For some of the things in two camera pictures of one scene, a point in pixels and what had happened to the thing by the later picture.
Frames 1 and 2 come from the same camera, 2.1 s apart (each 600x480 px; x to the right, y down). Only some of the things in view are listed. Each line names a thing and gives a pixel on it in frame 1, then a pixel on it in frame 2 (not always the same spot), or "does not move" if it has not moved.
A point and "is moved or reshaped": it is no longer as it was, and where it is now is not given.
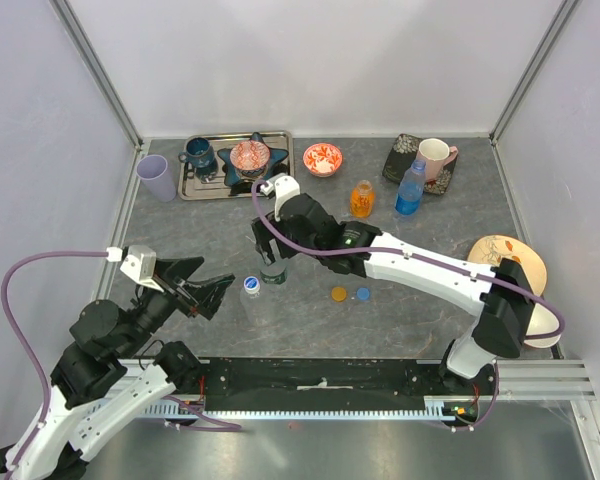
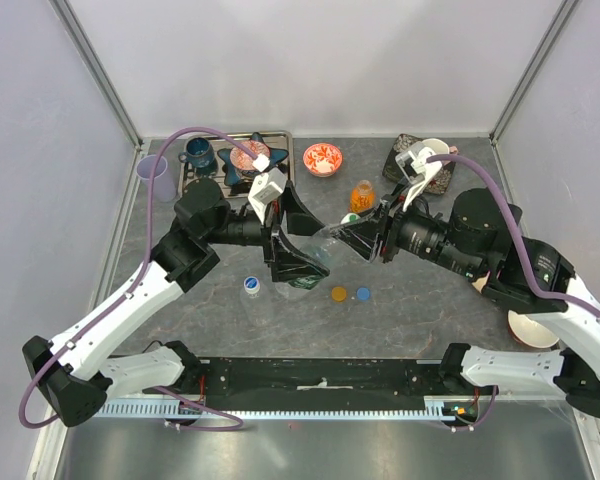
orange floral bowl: x=322 y=159 does not move
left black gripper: x=207 y=293 → x=288 y=264
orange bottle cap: x=338 y=294 does not move
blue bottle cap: x=362 y=293 does not move
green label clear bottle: x=274 y=273 is moved or reshaped
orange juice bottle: x=362 y=200 does not move
